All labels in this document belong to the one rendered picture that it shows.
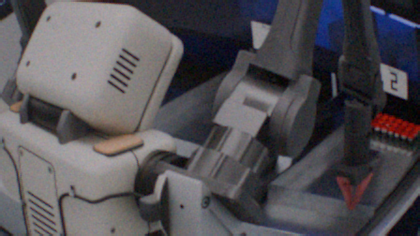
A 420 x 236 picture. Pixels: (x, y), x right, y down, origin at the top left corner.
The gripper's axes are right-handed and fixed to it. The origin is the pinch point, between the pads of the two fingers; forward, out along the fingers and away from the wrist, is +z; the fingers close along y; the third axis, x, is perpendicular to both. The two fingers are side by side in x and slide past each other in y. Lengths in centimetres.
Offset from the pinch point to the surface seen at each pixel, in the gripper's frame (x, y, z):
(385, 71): 9.4, 31.6, -13.8
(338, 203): 3.6, 0.7, 0.6
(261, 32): 43, 32, -14
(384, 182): 0.0, 15.4, 2.4
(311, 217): 8.5, -1.3, 3.3
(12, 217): 153, 37, 68
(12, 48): 89, -3, -17
